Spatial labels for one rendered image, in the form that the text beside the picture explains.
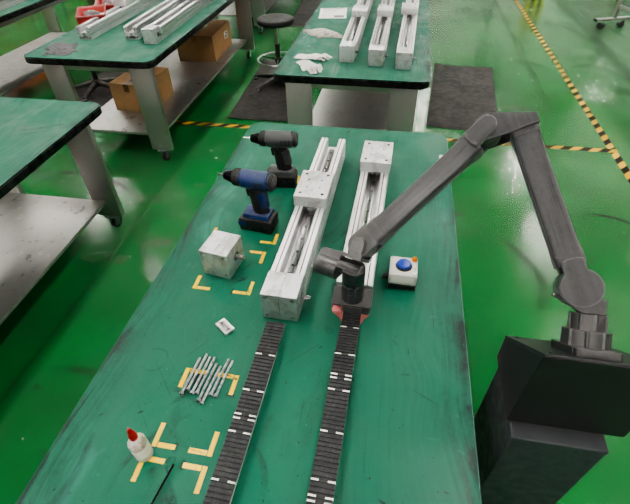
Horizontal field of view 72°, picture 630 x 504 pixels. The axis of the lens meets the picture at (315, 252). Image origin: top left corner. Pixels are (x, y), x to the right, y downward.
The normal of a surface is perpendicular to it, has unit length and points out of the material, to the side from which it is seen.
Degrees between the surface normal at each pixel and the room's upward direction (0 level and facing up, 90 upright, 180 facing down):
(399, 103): 90
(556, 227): 49
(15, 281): 0
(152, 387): 0
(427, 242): 0
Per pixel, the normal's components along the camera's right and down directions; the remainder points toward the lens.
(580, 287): -0.38, -0.07
